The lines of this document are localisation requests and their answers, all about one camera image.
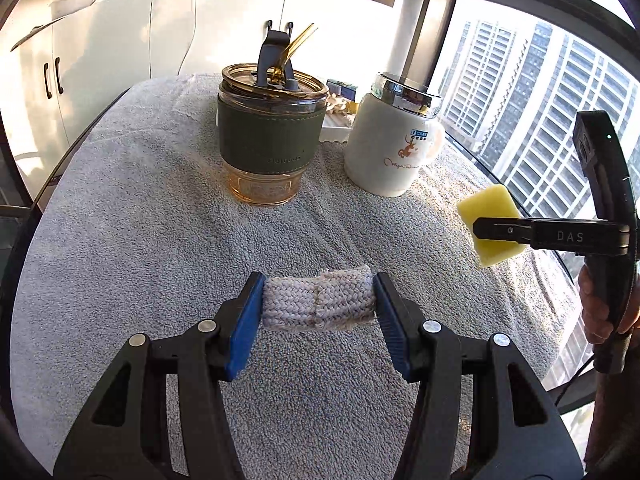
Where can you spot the white plastic tray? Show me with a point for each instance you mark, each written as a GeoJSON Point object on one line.
{"type": "Point", "coordinates": [338, 120]}

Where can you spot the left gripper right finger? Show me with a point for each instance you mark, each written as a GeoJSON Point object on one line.
{"type": "Point", "coordinates": [481, 411]}

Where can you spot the dark blue tissue pack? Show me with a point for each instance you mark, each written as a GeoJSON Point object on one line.
{"type": "Point", "coordinates": [342, 89]}

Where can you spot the white ceramic mug chrome lid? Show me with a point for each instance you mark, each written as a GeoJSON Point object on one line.
{"type": "Point", "coordinates": [394, 134]}

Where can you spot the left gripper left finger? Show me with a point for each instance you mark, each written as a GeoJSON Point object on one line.
{"type": "Point", "coordinates": [122, 430]}

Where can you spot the glass cup green sleeve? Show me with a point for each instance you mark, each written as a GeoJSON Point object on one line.
{"type": "Point", "coordinates": [269, 118]}

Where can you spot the yellow sponge block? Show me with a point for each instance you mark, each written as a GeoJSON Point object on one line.
{"type": "Point", "coordinates": [488, 215]}

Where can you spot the person right hand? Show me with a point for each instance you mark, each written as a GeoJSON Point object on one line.
{"type": "Point", "coordinates": [595, 312]}

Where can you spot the black glass table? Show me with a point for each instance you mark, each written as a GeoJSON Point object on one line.
{"type": "Point", "coordinates": [32, 209]}

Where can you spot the grey terry towel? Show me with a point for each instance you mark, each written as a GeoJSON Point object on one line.
{"type": "Point", "coordinates": [141, 235]}

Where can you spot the white lower cabinet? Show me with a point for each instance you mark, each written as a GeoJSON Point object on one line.
{"type": "Point", "coordinates": [64, 61]}

